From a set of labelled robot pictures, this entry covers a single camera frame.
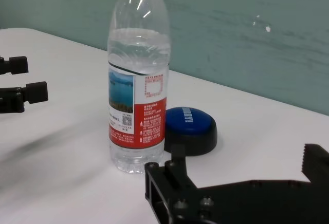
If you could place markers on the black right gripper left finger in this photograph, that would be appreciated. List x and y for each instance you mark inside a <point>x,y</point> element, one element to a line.
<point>177,172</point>

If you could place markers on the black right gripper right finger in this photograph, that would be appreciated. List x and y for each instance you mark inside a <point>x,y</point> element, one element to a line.
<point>316,165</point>

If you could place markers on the blue button with black base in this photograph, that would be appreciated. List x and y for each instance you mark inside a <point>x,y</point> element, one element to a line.
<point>195,131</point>

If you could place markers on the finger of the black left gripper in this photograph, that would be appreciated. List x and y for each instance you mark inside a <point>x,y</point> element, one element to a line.
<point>18,64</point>
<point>36,93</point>

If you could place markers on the clear red-capped water bottle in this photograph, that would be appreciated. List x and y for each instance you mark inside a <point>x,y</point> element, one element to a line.
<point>138,93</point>

